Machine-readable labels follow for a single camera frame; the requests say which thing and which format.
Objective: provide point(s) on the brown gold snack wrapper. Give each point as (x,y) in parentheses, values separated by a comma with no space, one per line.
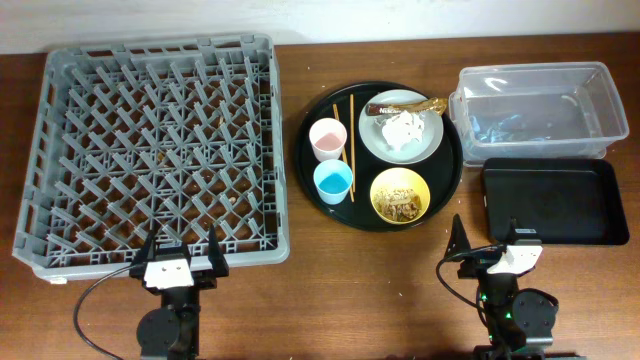
(437,105)

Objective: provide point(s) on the black rectangular tray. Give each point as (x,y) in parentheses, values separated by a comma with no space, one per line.
(567,201)

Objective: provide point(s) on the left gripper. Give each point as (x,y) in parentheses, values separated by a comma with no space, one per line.
(206,278)

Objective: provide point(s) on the food scraps and rice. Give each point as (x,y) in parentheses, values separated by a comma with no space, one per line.
(399,205)

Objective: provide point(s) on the white tissue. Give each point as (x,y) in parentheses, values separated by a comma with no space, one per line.
(401,129)

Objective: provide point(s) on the yellow bowl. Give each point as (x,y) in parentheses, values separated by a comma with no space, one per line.
(397,178)

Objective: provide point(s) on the blue plastic cup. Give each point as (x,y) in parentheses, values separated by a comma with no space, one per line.
(333,180)

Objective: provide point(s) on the clear plastic bin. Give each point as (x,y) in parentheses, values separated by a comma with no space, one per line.
(537,110)

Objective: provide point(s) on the grey round plate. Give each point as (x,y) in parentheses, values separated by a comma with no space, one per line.
(413,150)

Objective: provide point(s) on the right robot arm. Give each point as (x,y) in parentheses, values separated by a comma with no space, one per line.
(519,321)

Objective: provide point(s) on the pink plastic cup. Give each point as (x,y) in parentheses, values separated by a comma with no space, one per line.
(328,137)

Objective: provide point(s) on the grey plastic dishwasher rack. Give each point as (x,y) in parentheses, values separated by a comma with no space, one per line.
(180,139)

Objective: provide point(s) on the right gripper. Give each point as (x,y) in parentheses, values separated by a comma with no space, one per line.
(478,262)

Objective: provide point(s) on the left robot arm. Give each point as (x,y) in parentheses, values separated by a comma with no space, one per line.
(172,330)

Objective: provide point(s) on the wooden chopstick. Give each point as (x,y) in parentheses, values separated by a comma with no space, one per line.
(352,141)
(344,155)

